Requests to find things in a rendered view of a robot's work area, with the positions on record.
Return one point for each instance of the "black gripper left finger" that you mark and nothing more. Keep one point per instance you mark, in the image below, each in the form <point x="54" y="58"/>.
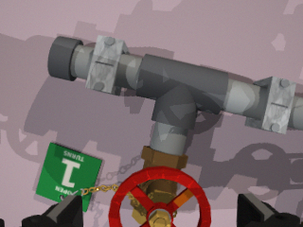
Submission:
<point x="67" y="213"/>

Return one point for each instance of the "grey pipe manifold with clamps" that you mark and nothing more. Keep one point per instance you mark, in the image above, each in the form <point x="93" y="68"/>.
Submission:
<point x="180" y="90"/>

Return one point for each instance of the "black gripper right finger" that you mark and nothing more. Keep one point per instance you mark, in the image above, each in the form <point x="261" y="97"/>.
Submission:
<point x="251" y="212"/>

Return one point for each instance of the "green tag on gold chain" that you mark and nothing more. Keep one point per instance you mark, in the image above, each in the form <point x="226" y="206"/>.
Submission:
<point x="68" y="172"/>

